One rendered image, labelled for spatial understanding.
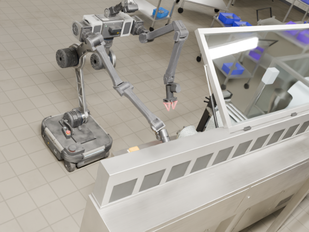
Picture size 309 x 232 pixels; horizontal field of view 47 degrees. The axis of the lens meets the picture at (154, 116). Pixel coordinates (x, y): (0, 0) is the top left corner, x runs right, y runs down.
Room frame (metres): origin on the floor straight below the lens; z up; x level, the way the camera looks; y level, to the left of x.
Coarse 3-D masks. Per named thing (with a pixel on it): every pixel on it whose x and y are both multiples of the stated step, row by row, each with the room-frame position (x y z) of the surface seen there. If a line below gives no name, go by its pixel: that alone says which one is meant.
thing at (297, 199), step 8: (304, 184) 2.32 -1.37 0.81; (304, 192) 2.29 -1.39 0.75; (296, 200) 2.30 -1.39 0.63; (288, 208) 2.31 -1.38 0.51; (232, 216) 1.54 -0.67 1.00; (280, 216) 2.31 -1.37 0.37; (288, 216) 2.32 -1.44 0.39; (224, 224) 1.55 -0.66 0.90; (232, 224) 1.55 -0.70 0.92; (272, 224) 2.32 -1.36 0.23; (280, 224) 2.29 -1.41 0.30
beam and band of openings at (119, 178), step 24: (288, 120) 1.77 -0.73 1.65; (168, 144) 1.21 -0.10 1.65; (192, 144) 1.27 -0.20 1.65; (216, 144) 1.35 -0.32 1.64; (240, 144) 1.52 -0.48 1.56; (264, 144) 1.70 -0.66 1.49; (120, 168) 0.98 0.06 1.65; (144, 168) 1.05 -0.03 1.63; (168, 168) 1.16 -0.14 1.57; (192, 168) 1.29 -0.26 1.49; (96, 192) 0.96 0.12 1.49; (120, 192) 0.99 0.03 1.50; (144, 192) 1.09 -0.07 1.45
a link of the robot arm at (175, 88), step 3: (165, 78) 2.40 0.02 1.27; (165, 81) 2.40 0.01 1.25; (165, 84) 2.39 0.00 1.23; (171, 84) 2.38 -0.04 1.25; (174, 84) 2.37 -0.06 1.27; (177, 84) 2.37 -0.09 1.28; (171, 87) 2.37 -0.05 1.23; (174, 87) 2.36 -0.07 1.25; (177, 87) 2.36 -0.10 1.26; (180, 87) 2.38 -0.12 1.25; (171, 90) 2.36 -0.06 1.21; (174, 90) 2.34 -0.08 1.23; (177, 90) 2.35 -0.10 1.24; (180, 90) 2.37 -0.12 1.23
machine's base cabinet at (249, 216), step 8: (296, 184) 2.62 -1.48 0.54; (280, 192) 2.44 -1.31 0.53; (288, 192) 2.59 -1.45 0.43; (296, 192) 2.76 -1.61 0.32; (264, 200) 2.27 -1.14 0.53; (272, 200) 2.40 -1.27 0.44; (280, 200) 2.56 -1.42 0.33; (288, 200) 2.72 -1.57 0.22; (248, 208) 2.11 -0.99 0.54; (256, 208) 2.23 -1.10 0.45; (264, 208) 2.36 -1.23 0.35; (272, 208) 2.51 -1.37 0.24; (280, 208) 2.69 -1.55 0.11; (240, 216) 2.08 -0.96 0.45; (248, 216) 2.20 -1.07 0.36; (256, 216) 2.33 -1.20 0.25; (264, 216) 2.49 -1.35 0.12; (216, 224) 1.83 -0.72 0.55; (240, 224) 2.16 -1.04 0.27; (248, 224) 2.29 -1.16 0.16
